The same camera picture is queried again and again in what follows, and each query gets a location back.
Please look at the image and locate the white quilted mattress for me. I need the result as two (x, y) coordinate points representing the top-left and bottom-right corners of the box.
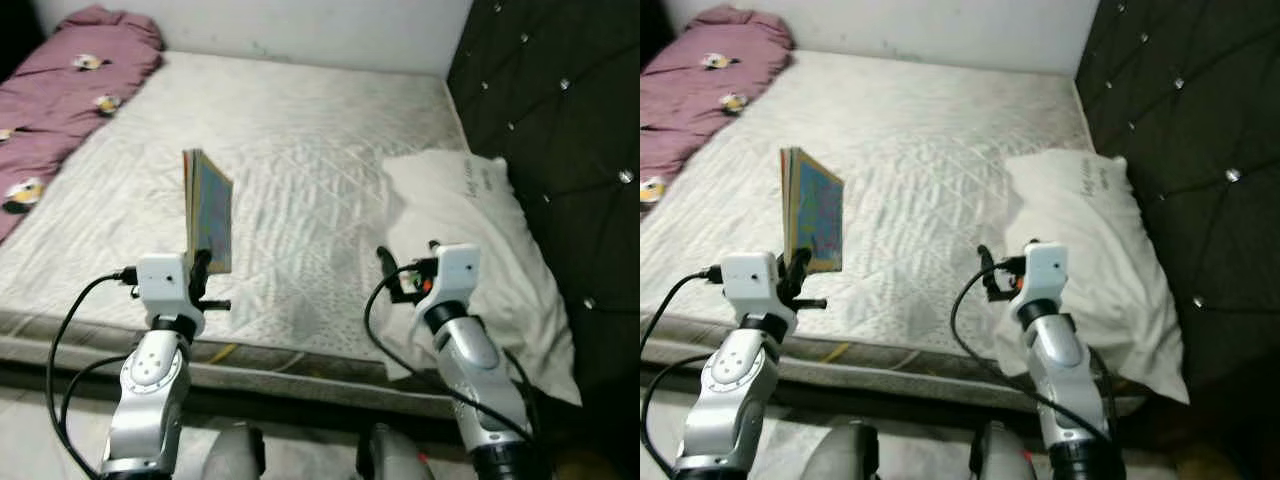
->
(0, 50), (581, 416)
(640, 48), (1151, 411)

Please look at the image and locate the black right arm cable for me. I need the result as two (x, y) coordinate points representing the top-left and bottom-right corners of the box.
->
(950, 262), (1116, 446)
(363, 262), (536, 446)

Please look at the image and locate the colourful children's board book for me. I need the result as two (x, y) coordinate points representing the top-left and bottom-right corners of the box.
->
(780, 146), (844, 276)
(182, 148), (235, 276)

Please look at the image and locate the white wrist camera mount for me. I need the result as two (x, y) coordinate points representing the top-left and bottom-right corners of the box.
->
(1010, 241), (1069, 323)
(422, 243), (483, 326)
(720, 252), (796, 336)
(137, 253), (206, 336)

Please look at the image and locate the white pillow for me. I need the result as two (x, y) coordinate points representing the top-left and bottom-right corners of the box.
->
(378, 150), (583, 406)
(993, 148), (1191, 404)

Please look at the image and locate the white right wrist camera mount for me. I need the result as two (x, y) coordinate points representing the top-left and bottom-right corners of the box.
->
(1010, 241), (1069, 323)
(422, 243), (483, 326)

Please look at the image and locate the silver right robot leg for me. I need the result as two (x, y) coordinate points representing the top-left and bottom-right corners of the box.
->
(968, 420), (1041, 480)
(355, 423), (436, 480)

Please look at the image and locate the black tufted headboard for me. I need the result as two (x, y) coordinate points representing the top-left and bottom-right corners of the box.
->
(445, 0), (641, 401)
(1075, 0), (1280, 401)

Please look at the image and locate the silver robot leg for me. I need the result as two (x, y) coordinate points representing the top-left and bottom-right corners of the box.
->
(968, 420), (1041, 480)
(800, 420), (881, 480)
(355, 423), (436, 480)
(200, 423), (268, 480)

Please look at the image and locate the silver left robot leg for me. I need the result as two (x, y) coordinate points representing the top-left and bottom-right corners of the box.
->
(800, 420), (881, 480)
(200, 423), (268, 480)

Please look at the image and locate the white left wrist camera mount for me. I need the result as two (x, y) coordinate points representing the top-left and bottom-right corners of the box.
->
(137, 253), (206, 336)
(720, 252), (796, 336)

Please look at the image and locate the dark bed base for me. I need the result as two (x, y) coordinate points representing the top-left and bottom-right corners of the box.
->
(640, 355), (1151, 426)
(0, 355), (471, 426)

